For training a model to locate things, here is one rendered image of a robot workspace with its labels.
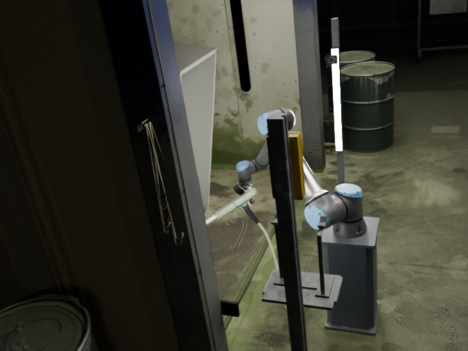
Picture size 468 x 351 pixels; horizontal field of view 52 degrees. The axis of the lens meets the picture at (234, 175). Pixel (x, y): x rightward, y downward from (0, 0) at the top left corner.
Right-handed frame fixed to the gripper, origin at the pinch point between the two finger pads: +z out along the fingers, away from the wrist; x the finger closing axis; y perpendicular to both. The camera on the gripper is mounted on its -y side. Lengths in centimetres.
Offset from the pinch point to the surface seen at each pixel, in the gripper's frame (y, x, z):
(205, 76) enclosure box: -73, -21, -47
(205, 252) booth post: -19, 5, 75
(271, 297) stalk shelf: 7, -15, 97
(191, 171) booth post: -55, -15, 76
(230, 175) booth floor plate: 41, 54, -200
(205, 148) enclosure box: -32, 12, -51
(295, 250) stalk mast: -14, -40, 109
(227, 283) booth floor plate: 50, 51, -16
